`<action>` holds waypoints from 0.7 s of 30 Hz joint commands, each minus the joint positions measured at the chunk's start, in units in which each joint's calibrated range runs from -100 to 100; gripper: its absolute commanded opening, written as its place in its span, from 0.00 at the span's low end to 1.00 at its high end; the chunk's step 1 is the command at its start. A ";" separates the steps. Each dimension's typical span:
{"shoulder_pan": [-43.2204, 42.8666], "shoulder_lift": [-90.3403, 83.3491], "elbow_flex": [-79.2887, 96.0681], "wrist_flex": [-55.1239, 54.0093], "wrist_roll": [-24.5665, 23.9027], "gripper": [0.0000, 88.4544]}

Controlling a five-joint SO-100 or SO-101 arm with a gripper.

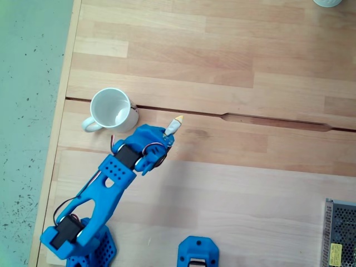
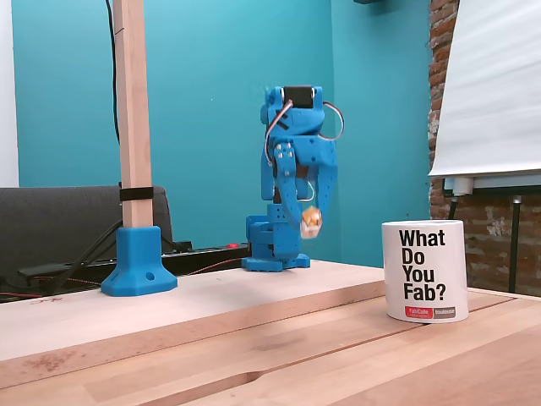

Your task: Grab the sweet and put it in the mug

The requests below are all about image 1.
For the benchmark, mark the white yellow sweet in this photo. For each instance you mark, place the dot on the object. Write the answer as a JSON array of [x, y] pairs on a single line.
[[174, 125]]

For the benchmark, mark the white mug black lettering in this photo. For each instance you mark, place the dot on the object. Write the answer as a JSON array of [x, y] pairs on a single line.
[[109, 108]]

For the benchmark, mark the pale wooden base board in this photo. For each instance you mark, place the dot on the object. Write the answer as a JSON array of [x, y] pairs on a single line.
[[250, 208]]

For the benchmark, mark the perforated metal power supply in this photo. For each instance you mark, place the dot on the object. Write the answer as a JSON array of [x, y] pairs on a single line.
[[340, 233]]

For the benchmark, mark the white round object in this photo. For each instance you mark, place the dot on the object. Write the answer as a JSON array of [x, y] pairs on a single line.
[[327, 2]]

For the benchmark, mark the blue printed post base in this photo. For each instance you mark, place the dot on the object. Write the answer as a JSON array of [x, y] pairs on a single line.
[[198, 247]]

